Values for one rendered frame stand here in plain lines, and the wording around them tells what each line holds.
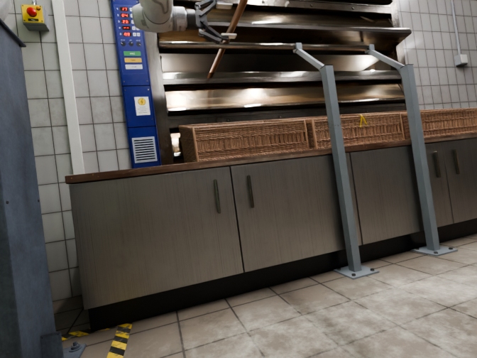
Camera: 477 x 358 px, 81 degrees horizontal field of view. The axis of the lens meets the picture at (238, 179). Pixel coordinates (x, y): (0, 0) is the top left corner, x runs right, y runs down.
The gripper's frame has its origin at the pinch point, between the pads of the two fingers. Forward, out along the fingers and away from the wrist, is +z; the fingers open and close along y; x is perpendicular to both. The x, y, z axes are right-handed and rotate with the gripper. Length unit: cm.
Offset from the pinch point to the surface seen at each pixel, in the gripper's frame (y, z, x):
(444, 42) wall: -22, 203, -52
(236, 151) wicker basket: 58, -5, -1
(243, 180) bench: 71, -5, 4
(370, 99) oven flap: 25, 115, -47
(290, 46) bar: 3.8, 35.9, -13.9
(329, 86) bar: 34, 39, 9
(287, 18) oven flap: -36, 59, -52
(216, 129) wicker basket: 47.7, -12.8, -1.3
